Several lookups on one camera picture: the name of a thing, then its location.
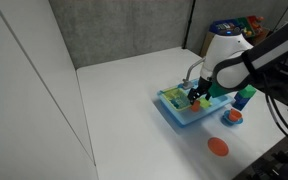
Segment red toy bin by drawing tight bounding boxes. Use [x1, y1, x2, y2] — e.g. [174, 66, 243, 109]
[246, 14, 264, 34]

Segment small orange cup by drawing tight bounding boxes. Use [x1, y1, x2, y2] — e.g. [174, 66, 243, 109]
[190, 100, 202, 113]

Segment yellow-green dish rack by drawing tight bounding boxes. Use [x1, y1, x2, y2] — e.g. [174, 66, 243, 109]
[160, 86, 194, 112]

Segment green toy bin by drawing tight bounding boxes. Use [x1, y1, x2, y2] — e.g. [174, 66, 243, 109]
[236, 16, 254, 36]

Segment green cube block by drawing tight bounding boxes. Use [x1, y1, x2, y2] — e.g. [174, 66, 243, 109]
[239, 84, 257, 99]

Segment orange blue small bowl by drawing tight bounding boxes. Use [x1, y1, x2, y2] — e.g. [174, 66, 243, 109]
[222, 108, 244, 127]

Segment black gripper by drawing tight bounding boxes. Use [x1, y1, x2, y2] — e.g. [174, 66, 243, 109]
[186, 76, 216, 105]

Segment blue toy bin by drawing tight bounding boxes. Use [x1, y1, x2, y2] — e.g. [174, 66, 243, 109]
[209, 18, 242, 35]

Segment orange mug with handle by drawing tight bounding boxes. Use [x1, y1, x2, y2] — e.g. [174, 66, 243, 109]
[228, 108, 243, 123]

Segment green toy container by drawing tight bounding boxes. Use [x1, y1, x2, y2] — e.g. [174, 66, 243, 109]
[198, 97, 213, 109]

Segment flat orange plate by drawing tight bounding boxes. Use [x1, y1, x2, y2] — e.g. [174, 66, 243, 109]
[207, 136, 230, 157]

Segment grey toy faucet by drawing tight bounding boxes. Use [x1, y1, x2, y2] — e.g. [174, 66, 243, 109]
[182, 58, 206, 90]

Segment wooden toy storage shelf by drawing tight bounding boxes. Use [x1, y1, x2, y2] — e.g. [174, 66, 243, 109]
[199, 14, 271, 58]

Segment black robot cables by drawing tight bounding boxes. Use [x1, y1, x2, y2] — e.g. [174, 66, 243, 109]
[263, 49, 288, 148]

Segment blue cube block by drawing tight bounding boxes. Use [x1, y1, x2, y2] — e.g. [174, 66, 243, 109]
[232, 92, 252, 112]

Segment blue toy sink basin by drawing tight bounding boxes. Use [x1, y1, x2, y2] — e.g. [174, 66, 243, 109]
[156, 78, 235, 127]

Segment blue dishes in rack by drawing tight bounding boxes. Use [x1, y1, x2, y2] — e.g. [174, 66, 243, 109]
[169, 94, 189, 108]

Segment black clamp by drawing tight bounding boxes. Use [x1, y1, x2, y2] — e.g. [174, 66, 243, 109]
[271, 150, 288, 175]

